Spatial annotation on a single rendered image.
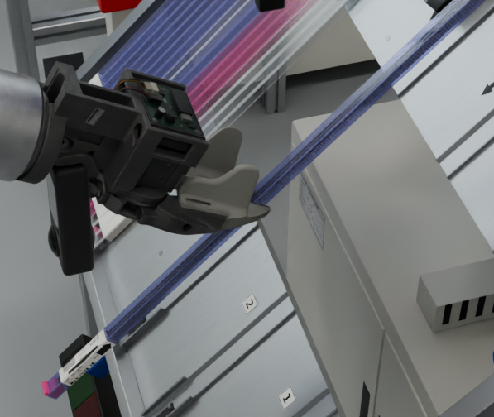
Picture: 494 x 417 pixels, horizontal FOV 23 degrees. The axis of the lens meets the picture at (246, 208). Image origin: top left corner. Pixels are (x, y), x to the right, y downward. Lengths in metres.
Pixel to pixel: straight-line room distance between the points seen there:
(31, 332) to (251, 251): 1.10
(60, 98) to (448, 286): 0.64
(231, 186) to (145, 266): 0.34
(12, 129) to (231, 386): 0.38
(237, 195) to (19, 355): 1.27
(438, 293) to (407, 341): 0.06
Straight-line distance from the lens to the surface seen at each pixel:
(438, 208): 1.49
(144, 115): 0.85
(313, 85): 2.64
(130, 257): 1.25
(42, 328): 2.18
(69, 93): 0.82
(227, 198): 0.91
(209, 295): 1.14
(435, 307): 1.33
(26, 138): 0.82
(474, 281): 1.36
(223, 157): 0.95
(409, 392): 1.36
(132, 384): 1.18
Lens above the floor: 1.66
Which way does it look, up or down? 45 degrees down
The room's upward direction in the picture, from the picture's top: straight up
